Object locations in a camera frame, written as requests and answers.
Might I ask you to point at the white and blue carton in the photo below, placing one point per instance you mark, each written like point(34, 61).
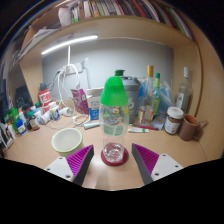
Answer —
point(94, 105)

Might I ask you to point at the red and white can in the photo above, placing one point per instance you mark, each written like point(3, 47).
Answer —
point(44, 98)

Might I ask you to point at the flat round red coaster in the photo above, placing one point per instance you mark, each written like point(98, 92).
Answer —
point(125, 159)

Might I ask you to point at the small brown bottle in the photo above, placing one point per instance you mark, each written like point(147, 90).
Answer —
point(33, 122)

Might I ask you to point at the white toothpaste tube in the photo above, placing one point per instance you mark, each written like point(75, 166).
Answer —
point(138, 130)

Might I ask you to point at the maroon packet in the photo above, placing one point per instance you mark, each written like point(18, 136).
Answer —
point(79, 100)

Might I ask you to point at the white LED light bar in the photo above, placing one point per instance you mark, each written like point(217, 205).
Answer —
point(70, 43)

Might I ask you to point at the clear plastic bag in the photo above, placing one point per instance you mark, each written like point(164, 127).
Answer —
point(166, 95)

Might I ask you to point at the glass bottle with yellow cap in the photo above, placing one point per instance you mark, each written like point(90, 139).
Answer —
point(146, 113)

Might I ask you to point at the clear bottle with green cap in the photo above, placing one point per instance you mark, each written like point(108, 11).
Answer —
point(114, 116)

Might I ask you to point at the glass bottle with green cap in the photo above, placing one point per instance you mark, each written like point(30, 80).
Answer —
point(157, 90)

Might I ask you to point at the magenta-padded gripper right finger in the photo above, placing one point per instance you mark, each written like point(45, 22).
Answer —
point(146, 160)

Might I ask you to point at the brown jar with white lid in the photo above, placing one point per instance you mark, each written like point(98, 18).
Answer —
point(173, 121)

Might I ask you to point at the dark green bottle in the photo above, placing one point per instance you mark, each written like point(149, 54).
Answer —
point(119, 73)

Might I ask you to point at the white pill bottle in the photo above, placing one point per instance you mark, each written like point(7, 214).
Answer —
point(55, 111)

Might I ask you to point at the wooden shelf unit with books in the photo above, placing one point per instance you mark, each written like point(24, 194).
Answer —
point(133, 28)

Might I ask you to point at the brown mug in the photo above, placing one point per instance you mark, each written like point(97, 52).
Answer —
point(189, 128)

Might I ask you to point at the clear glass wine bottle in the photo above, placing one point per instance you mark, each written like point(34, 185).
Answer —
point(184, 91)

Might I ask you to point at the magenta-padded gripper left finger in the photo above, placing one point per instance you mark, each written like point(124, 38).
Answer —
point(78, 161)

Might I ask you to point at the grey drink bottle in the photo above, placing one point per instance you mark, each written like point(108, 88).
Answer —
point(133, 96)

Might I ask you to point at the red pen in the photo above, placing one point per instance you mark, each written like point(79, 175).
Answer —
point(146, 127)

